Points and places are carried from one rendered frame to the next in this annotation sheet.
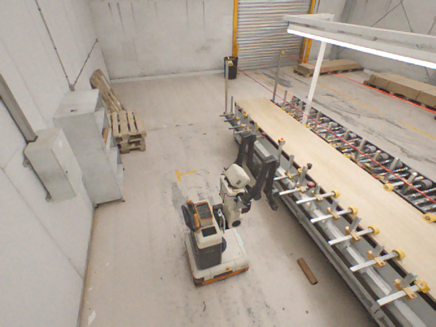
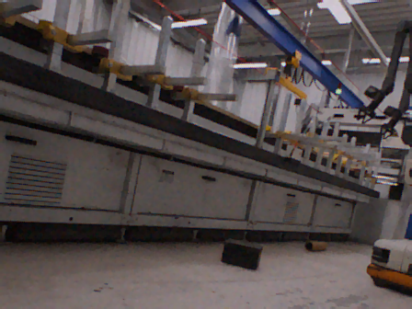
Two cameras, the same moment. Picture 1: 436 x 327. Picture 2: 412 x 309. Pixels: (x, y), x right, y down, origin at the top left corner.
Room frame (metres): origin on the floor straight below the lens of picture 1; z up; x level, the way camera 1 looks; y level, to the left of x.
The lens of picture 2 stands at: (4.19, 1.14, 0.43)
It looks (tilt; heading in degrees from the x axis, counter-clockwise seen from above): 3 degrees down; 236
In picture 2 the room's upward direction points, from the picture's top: 11 degrees clockwise
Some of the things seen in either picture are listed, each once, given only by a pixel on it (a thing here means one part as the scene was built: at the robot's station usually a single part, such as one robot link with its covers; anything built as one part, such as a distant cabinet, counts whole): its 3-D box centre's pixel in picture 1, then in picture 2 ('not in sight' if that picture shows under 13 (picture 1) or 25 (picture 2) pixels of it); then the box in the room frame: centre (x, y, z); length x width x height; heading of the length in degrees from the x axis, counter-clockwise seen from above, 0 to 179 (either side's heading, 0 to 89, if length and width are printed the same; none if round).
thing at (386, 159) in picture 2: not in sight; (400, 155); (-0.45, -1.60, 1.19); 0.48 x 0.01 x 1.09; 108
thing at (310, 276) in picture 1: (307, 270); (315, 246); (1.41, -1.08, 0.04); 0.30 x 0.08 x 0.08; 18
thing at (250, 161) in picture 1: (250, 151); (394, 58); (1.95, -0.36, 1.40); 0.11 x 0.06 x 0.43; 17
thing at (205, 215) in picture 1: (204, 214); not in sight; (1.58, 0.13, 0.87); 0.23 x 0.15 x 0.11; 17
